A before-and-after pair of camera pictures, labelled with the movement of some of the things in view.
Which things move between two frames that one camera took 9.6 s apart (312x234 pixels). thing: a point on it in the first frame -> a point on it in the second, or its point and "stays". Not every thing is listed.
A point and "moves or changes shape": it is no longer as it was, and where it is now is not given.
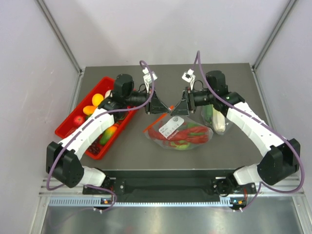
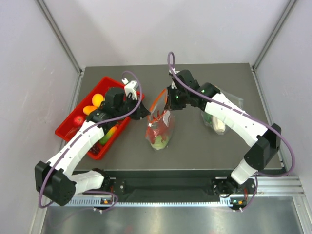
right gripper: x=182 y=108 -> x=170 y=105
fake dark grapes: x=95 y=147 stays
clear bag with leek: x=214 y=118 stays
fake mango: x=107 y=135 stays
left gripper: x=155 y=106 -> x=140 y=112
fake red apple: x=79 y=120 stays
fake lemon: x=96 y=99 stays
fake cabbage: x=184 y=145 -> x=158 y=144
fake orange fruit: x=89 y=109 stays
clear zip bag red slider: x=178 y=133 moves or changes shape
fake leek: x=218 y=121 stays
